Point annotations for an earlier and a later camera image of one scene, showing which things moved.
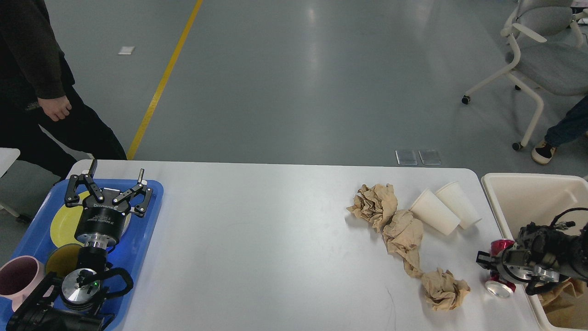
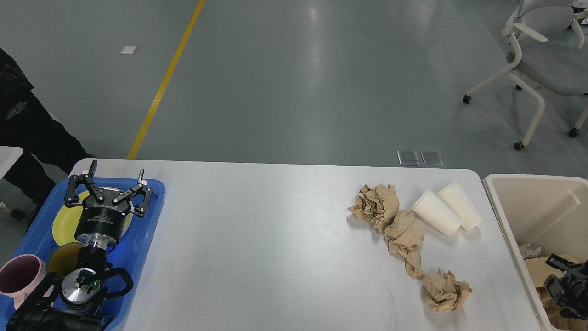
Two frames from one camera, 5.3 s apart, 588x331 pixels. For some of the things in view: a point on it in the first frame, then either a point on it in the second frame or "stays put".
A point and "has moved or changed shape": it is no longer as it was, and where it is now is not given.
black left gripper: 103,214 stays put
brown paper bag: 568,289 has moved or changed shape
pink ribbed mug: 19,276 stays put
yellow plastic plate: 63,227 stays put
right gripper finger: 488,264 → 560,263
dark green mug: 63,259 stays put
